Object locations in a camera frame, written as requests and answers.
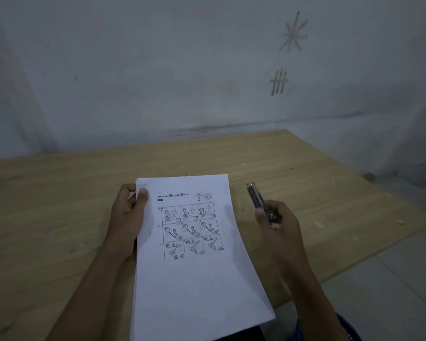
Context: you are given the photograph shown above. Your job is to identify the person's right forearm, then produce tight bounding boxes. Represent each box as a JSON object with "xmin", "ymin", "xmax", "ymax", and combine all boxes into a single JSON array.
[{"xmin": 280, "ymin": 261, "xmax": 354, "ymax": 341}]

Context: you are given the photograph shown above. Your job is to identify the person's left forearm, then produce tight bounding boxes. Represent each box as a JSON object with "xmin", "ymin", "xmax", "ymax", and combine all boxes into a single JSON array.
[{"xmin": 44, "ymin": 242, "xmax": 135, "ymax": 341}]

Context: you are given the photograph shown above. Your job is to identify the person's left hand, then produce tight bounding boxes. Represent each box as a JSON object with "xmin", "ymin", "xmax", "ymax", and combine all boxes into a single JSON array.
[{"xmin": 106, "ymin": 183, "xmax": 149, "ymax": 259}]

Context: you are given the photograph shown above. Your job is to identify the small metal stapler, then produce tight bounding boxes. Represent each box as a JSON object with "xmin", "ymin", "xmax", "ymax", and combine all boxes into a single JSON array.
[{"xmin": 246, "ymin": 182, "xmax": 283, "ymax": 226}]

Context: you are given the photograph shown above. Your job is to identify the white printed paper sheets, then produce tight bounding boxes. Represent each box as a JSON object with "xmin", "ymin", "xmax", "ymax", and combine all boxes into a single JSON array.
[{"xmin": 130, "ymin": 174, "xmax": 277, "ymax": 341}]

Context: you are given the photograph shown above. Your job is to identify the person's right hand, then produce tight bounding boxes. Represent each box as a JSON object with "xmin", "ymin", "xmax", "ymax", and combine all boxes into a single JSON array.
[{"xmin": 254, "ymin": 200, "xmax": 309, "ymax": 271}]

